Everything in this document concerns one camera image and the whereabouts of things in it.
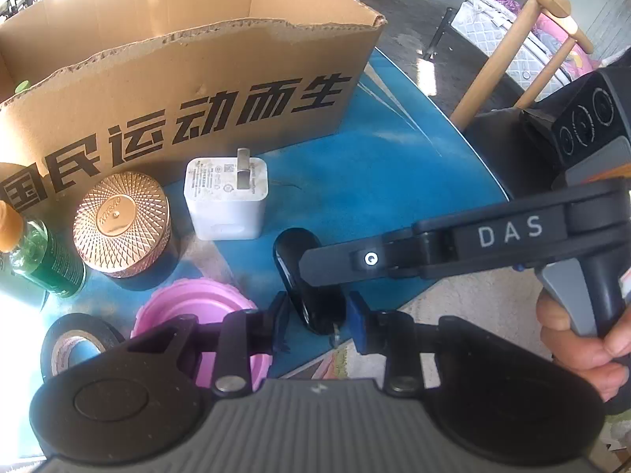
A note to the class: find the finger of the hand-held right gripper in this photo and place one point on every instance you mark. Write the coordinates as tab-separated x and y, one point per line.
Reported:
345	261

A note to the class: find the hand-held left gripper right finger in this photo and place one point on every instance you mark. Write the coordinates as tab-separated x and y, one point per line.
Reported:
357	325

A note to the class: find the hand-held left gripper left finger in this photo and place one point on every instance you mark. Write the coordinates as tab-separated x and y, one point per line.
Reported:
281	318

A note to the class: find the black car key fob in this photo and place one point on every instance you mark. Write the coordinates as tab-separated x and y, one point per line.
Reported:
287	268

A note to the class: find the pink collapsible cup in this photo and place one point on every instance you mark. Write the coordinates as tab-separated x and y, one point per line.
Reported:
197	295

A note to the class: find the white power adapter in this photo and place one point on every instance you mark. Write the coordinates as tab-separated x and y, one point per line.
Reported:
222	207

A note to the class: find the jar with rose gold lid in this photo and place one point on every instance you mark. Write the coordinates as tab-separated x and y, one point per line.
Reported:
118	217

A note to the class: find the black electrical tape roll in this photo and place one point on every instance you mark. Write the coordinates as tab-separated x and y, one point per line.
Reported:
54	335

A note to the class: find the printed cardboard box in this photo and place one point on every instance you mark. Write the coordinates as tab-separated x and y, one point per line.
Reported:
197	69

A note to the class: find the person's right hand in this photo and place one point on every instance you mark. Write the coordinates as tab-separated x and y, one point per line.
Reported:
581	354

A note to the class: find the pink purple bedding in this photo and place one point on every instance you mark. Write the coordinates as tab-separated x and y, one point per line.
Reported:
577	64

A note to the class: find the wooden chair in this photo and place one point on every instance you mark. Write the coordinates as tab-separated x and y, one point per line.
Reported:
517	34

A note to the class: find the white quilted mattress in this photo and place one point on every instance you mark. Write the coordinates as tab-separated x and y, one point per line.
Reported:
488	29

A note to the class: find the black metal bed leg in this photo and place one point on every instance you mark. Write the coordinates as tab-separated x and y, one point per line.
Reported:
441	32

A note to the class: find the green glass bottle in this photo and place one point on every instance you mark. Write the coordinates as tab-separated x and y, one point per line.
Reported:
44	256

